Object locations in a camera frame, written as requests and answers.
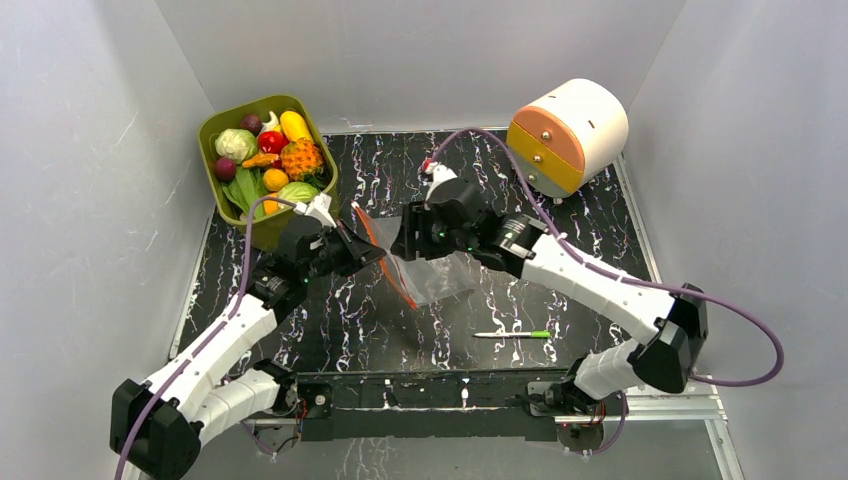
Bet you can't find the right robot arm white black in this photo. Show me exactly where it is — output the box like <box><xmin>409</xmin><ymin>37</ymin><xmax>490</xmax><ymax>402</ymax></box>
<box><xmin>391</xmin><ymin>178</ymin><xmax>707</xmax><ymax>416</ymax></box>

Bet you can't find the white orange yellow drawer box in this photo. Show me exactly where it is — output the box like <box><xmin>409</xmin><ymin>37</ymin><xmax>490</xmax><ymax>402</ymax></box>
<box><xmin>506</xmin><ymin>78</ymin><xmax>629</xmax><ymax>202</ymax></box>

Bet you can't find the green leafy vegetable toy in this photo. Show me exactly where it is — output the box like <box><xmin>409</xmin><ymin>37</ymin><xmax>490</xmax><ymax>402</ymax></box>
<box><xmin>222</xmin><ymin>167</ymin><xmax>269</xmax><ymax>217</ymax></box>

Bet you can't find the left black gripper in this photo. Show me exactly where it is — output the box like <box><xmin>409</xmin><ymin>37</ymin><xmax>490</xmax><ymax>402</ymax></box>
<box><xmin>303</xmin><ymin>219</ymin><xmax>387</xmax><ymax>285</ymax></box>

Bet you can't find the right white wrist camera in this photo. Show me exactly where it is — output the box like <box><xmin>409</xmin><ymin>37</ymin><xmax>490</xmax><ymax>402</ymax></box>
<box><xmin>420</xmin><ymin>158</ymin><xmax>457</xmax><ymax>201</ymax></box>

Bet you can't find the green cabbage toy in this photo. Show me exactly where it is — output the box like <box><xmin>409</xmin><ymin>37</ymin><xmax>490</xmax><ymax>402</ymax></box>
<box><xmin>277</xmin><ymin>182</ymin><xmax>321</xmax><ymax>204</ymax></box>

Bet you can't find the green white pen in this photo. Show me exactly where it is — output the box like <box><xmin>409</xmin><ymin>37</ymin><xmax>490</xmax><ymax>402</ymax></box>
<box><xmin>473</xmin><ymin>331</ymin><xmax>551</xmax><ymax>339</ymax></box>

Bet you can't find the dark purple round fruit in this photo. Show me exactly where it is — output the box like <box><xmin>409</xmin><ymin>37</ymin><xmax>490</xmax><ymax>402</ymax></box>
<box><xmin>239</xmin><ymin>113</ymin><xmax>263</xmax><ymax>136</ymax></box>

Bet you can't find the orange carrot toy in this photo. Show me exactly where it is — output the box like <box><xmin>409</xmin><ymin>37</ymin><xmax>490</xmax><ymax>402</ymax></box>
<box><xmin>241</xmin><ymin>153</ymin><xmax>280</xmax><ymax>169</ymax></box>

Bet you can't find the white garlic toy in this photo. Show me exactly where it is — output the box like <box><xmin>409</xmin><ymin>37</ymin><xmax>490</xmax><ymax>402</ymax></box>
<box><xmin>260</xmin><ymin>111</ymin><xmax>282</xmax><ymax>133</ymax></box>

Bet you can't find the magenta round fruit toy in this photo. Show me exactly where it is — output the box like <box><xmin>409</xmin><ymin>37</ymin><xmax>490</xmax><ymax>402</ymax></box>
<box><xmin>213</xmin><ymin>157</ymin><xmax>238</xmax><ymax>183</ymax></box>

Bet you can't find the orange pineapple toy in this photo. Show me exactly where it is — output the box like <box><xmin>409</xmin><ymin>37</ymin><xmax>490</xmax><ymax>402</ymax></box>
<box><xmin>280</xmin><ymin>138</ymin><xmax>324</xmax><ymax>181</ymax></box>

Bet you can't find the olive green plastic bin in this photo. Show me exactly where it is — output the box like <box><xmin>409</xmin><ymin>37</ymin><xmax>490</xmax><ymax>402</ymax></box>
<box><xmin>197</xmin><ymin>94</ymin><xmax>340</xmax><ymax>251</ymax></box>

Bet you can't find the clear zip bag orange zipper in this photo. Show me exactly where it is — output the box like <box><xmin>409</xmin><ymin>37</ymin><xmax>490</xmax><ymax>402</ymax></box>
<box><xmin>351</xmin><ymin>202</ymin><xmax>477</xmax><ymax>309</ymax></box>

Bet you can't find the yellow squash toy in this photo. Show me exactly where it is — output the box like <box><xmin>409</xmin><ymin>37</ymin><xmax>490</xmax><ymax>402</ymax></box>
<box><xmin>279</xmin><ymin>110</ymin><xmax>314</xmax><ymax>143</ymax></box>

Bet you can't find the white green cauliflower toy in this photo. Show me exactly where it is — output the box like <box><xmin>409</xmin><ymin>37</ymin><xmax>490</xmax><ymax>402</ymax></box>
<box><xmin>214</xmin><ymin>128</ymin><xmax>259</xmax><ymax>164</ymax></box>

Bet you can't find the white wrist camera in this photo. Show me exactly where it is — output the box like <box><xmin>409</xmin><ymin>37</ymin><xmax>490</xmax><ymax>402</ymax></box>
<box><xmin>420</xmin><ymin>158</ymin><xmax>457</xmax><ymax>201</ymax></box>
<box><xmin>294</xmin><ymin>192</ymin><xmax>336</xmax><ymax>228</ymax></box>

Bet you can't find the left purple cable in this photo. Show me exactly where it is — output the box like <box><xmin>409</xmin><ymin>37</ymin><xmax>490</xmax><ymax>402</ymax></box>
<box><xmin>113</xmin><ymin>195</ymin><xmax>299</xmax><ymax>480</ymax></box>

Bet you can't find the purple cable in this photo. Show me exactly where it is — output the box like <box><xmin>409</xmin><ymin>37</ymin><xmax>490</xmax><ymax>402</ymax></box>
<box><xmin>113</xmin><ymin>195</ymin><xmax>299</xmax><ymax>480</ymax></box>
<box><xmin>430</xmin><ymin>127</ymin><xmax>785</xmax><ymax>389</ymax></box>

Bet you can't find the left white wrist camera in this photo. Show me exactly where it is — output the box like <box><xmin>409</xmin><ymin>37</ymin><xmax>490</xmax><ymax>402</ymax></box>
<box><xmin>294</xmin><ymin>192</ymin><xmax>336</xmax><ymax>228</ymax></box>

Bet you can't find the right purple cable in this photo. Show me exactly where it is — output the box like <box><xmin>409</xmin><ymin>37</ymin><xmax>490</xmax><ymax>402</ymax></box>
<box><xmin>430</xmin><ymin>127</ymin><xmax>785</xmax><ymax>389</ymax></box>

